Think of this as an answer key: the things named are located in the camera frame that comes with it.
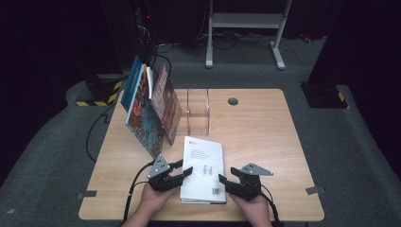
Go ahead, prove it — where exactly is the black looped cable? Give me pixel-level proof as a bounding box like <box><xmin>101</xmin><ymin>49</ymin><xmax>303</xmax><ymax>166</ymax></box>
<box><xmin>148</xmin><ymin>44</ymin><xmax>173</xmax><ymax>79</ymax></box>

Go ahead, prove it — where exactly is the black stand base yellow-striped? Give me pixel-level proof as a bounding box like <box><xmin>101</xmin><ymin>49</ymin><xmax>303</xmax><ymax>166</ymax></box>
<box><xmin>301</xmin><ymin>81</ymin><xmax>349</xmax><ymax>110</ymax></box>
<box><xmin>75</xmin><ymin>74</ymin><xmax>123</xmax><ymax>108</ymax></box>

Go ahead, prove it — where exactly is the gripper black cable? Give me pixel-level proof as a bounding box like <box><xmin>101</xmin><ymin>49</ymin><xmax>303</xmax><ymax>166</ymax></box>
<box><xmin>122</xmin><ymin>160</ymin><xmax>157</xmax><ymax>227</ymax></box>
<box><xmin>259</xmin><ymin>183</ymin><xmax>282</xmax><ymax>227</ymax></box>

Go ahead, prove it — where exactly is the white metal stand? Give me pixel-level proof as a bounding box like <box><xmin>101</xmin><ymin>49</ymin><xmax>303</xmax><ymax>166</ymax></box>
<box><xmin>205</xmin><ymin>0</ymin><xmax>292</xmax><ymax>71</ymax></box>

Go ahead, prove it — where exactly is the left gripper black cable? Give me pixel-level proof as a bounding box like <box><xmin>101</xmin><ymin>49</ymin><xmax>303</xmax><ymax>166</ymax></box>
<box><xmin>122</xmin><ymin>160</ymin><xmax>157</xmax><ymax>227</ymax></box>

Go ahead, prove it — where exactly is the red-brown and purple magazine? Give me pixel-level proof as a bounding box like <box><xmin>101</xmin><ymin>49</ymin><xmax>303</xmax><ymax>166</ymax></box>
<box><xmin>145</xmin><ymin>64</ymin><xmax>183</xmax><ymax>146</ymax></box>

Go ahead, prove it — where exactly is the person's right hand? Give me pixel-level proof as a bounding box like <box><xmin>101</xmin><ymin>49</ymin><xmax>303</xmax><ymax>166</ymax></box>
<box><xmin>228</xmin><ymin>192</ymin><xmax>272</xmax><ymax>227</ymax></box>

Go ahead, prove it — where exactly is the teal and green picture book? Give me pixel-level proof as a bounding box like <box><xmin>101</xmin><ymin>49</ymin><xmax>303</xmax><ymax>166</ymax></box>
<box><xmin>125</xmin><ymin>62</ymin><xmax>166</xmax><ymax>159</ymax></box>

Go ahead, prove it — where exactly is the white book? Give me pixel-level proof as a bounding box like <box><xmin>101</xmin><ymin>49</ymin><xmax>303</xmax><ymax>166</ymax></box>
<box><xmin>180</xmin><ymin>135</ymin><xmax>227</xmax><ymax>205</ymax></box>

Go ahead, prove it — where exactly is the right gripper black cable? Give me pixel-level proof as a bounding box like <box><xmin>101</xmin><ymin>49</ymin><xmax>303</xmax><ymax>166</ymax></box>
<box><xmin>259</xmin><ymin>183</ymin><xmax>282</xmax><ymax>227</ymax></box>

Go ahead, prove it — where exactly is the tangle of black cables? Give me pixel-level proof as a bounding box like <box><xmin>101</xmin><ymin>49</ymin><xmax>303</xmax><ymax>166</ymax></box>
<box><xmin>197</xmin><ymin>29</ymin><xmax>275</xmax><ymax>51</ymax></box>

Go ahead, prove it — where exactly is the black floor cable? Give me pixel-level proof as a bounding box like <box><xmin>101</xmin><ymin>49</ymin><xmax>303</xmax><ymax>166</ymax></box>
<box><xmin>85</xmin><ymin>103</ymin><xmax>116</xmax><ymax>164</ymax></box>

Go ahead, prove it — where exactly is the person's left hand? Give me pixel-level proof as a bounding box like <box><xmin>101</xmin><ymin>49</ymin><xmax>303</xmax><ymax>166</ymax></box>
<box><xmin>140</xmin><ymin>183</ymin><xmax>178</xmax><ymax>216</ymax></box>

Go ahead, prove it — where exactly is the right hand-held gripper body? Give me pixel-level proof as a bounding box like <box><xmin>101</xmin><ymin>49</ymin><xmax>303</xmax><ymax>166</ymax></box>
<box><xmin>235</xmin><ymin>163</ymin><xmax>274</xmax><ymax>202</ymax></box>

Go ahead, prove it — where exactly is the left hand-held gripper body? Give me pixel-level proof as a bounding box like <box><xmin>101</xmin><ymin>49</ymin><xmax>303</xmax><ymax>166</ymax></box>
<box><xmin>147</xmin><ymin>154</ymin><xmax>182</xmax><ymax>194</ymax></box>

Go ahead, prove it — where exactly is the grey tape piece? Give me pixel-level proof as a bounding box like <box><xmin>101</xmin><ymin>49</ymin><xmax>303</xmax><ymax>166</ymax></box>
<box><xmin>305</xmin><ymin>185</ymin><xmax>325</xmax><ymax>196</ymax></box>
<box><xmin>77</xmin><ymin>190</ymin><xmax>98</xmax><ymax>200</ymax></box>

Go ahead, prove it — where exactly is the black computer rack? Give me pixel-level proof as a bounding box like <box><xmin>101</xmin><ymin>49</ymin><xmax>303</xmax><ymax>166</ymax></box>
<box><xmin>100</xmin><ymin>0</ymin><xmax>159</xmax><ymax>70</ymax></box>

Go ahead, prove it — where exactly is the clear acrylic book rack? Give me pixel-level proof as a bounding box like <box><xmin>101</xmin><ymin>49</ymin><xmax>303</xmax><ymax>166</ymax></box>
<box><xmin>174</xmin><ymin>88</ymin><xmax>211</xmax><ymax>136</ymax></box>

